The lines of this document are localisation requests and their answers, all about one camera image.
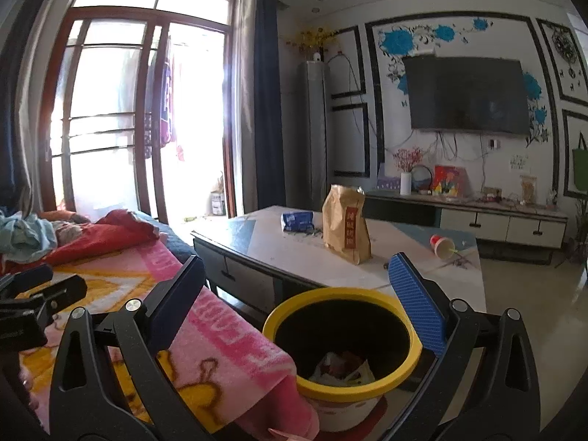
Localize red paper cup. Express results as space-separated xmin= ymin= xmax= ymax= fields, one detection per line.
xmin=429 ymin=234 xmax=458 ymax=258

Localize clear snack packet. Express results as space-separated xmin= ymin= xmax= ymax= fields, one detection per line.
xmin=519 ymin=175 xmax=538 ymax=203

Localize blue quilted cushion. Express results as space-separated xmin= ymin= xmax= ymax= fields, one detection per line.
xmin=131 ymin=214 xmax=196 ymax=262

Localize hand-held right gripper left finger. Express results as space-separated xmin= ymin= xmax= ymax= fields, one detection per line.
xmin=48 ymin=255 xmax=207 ymax=441

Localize dark blue curtain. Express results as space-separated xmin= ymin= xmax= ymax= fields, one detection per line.
xmin=0 ymin=32 xmax=24 ymax=203
xmin=254 ymin=0 xmax=288 ymax=214

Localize red picture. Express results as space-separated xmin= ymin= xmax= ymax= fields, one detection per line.
xmin=433 ymin=165 xmax=469 ymax=197

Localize red quilt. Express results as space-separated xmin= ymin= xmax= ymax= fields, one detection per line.
xmin=0 ymin=209 xmax=159 ymax=267

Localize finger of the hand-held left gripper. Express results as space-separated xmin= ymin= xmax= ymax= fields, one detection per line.
xmin=0 ymin=264 xmax=54 ymax=297
xmin=9 ymin=275 xmax=88 ymax=327

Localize pink cartoon printed blanket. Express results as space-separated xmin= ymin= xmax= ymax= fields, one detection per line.
xmin=0 ymin=234 xmax=320 ymax=441

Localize brown sliding door frame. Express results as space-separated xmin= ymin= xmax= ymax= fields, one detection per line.
xmin=39 ymin=0 xmax=244 ymax=221

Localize blue packet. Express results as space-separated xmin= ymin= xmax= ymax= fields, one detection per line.
xmin=281 ymin=210 xmax=314 ymax=233

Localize television cabinet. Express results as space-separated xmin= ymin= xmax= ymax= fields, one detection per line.
xmin=365 ymin=188 xmax=570 ymax=251

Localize light blue clothes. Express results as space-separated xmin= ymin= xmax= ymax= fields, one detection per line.
xmin=0 ymin=211 xmax=58 ymax=262

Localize brown paper bag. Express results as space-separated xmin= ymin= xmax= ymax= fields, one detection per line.
xmin=322 ymin=184 xmax=372 ymax=266

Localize standing air conditioner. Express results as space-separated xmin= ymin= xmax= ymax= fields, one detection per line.
xmin=298 ymin=60 xmax=334 ymax=212

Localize hanging laundry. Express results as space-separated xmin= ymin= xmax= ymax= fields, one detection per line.
xmin=142 ymin=41 xmax=184 ymax=161

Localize wall television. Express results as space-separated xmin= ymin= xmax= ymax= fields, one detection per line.
xmin=403 ymin=55 xmax=531 ymax=136

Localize coffee table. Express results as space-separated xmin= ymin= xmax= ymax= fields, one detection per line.
xmin=190 ymin=205 xmax=488 ymax=327

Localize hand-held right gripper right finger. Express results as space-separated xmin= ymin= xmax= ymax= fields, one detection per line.
xmin=383 ymin=252 xmax=540 ymax=441

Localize yellow rimmed trash bin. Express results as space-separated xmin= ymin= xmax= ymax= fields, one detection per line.
xmin=262 ymin=287 xmax=423 ymax=433

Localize yellow artificial flowers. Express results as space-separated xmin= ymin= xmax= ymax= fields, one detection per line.
xmin=287 ymin=25 xmax=341 ymax=56

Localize green tote bag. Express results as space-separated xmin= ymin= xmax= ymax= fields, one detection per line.
xmin=571 ymin=133 xmax=588 ymax=191

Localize round desk ornament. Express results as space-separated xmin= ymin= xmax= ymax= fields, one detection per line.
xmin=410 ymin=165 xmax=435 ymax=194

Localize white vase with red flowers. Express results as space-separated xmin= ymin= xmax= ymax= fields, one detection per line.
xmin=392 ymin=147 xmax=423 ymax=196

